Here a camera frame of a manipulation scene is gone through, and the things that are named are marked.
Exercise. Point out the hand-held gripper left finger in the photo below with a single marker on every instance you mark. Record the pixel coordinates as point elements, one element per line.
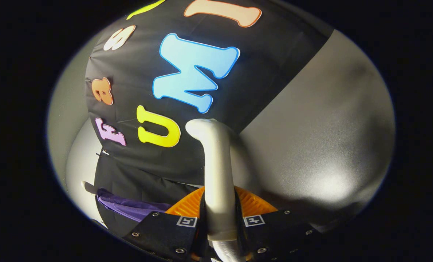
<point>165,234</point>

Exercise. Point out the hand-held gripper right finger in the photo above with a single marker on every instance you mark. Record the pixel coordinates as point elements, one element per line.
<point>274,236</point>

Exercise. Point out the white garment steamer head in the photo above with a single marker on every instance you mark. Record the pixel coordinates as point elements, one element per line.
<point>218,174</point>

